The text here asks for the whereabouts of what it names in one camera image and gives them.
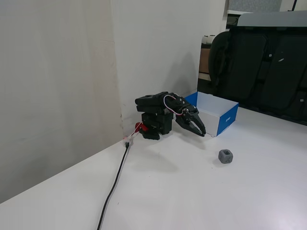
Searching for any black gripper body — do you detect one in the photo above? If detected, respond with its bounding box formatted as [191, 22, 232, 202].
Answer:
[167, 92, 200, 123]

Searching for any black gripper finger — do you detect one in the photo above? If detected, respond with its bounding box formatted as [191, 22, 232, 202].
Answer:
[175, 115, 205, 138]
[191, 113, 207, 135]

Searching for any gray cube block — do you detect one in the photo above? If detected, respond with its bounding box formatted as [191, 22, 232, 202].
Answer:
[218, 149, 234, 165]

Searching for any blue and white cardboard box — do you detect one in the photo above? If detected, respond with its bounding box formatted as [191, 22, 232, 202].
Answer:
[184, 91, 240, 138]

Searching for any brown cardboard box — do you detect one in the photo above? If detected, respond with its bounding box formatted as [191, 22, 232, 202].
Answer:
[199, 47, 212, 74]

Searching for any red table clamp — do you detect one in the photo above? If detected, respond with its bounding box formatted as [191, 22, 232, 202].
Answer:
[134, 122, 148, 133]

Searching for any black office chair back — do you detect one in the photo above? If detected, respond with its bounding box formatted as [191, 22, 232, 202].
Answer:
[208, 30, 232, 94]

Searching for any white and red servo wire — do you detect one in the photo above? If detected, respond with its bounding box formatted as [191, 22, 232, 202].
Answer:
[163, 94, 185, 116]

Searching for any red and white wire bundle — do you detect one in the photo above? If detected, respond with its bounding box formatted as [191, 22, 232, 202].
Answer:
[121, 126, 141, 147]

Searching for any black power cable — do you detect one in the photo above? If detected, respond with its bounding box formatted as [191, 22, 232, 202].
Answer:
[95, 141, 131, 230]

